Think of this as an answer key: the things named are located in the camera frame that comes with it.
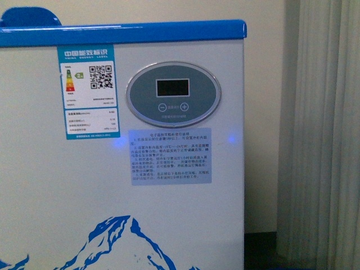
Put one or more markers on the sliding glass lid blue handle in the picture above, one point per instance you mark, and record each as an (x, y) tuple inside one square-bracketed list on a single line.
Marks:
[(19, 17)]

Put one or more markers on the white instruction sticker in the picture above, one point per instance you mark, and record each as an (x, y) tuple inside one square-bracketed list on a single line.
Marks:
[(170, 156)]

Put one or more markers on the oval grey control panel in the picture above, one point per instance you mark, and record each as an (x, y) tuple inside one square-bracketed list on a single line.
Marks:
[(173, 94)]

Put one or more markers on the white blue chest freezer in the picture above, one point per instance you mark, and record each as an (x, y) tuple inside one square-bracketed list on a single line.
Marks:
[(70, 203)]

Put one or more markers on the blue energy efficiency label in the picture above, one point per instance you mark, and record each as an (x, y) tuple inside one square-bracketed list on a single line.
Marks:
[(89, 94)]

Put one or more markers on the white vertical curtain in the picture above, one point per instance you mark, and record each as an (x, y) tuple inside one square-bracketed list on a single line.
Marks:
[(318, 167)]

